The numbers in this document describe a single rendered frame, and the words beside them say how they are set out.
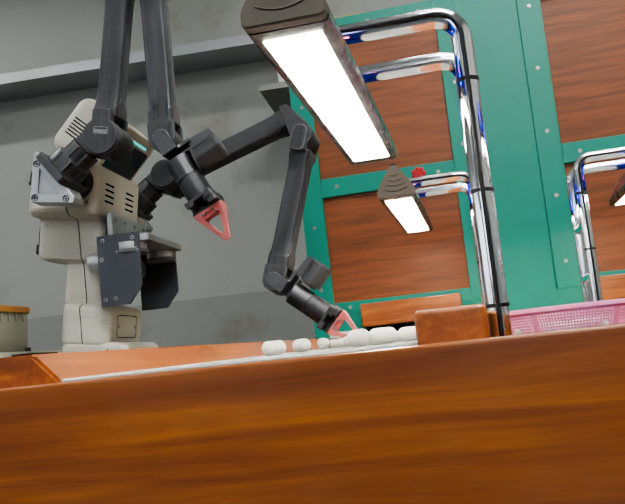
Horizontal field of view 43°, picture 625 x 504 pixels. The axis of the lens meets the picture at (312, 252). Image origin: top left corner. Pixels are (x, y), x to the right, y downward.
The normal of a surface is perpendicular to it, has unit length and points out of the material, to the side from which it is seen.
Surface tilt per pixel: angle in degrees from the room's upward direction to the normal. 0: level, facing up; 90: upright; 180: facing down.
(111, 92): 85
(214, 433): 90
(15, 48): 90
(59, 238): 90
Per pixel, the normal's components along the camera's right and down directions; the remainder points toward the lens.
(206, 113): -0.15, -0.11
